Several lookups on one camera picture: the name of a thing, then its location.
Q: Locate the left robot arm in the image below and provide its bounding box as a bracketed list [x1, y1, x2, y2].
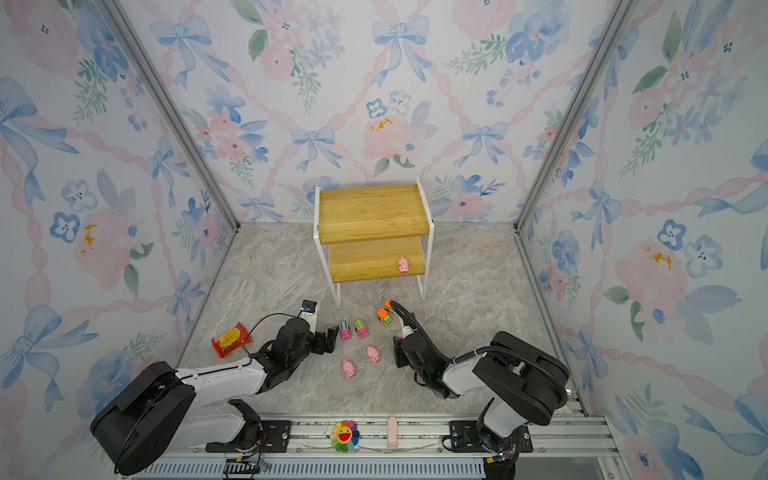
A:
[90, 313, 339, 476]

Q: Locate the red snack packet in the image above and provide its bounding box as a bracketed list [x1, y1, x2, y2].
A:
[211, 322, 252, 359]

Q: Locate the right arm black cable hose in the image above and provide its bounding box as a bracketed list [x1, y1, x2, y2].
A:
[388, 299, 571, 415]

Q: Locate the pink eraser block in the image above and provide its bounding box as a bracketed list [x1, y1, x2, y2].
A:
[387, 417, 399, 449]

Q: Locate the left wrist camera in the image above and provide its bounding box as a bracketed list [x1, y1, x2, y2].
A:
[298, 300, 317, 334]

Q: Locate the pink pig toy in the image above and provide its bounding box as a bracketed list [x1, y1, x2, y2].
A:
[366, 346, 381, 363]
[397, 257, 410, 274]
[342, 360, 357, 378]

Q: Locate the colourful smiling flower plush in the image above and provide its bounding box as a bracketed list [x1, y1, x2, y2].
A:
[330, 420, 360, 453]

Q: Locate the green truck orange top near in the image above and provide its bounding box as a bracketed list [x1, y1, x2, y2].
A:
[377, 308, 392, 326]

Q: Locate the wooden two-tier shelf white frame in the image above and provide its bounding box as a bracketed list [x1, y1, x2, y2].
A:
[313, 179, 435, 308]

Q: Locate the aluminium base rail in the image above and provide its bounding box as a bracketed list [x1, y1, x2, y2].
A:
[137, 401, 630, 479]

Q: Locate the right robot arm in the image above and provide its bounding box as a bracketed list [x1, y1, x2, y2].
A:
[393, 330, 570, 454]

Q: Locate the pink truck green top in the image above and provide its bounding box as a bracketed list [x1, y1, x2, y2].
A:
[354, 319, 369, 339]

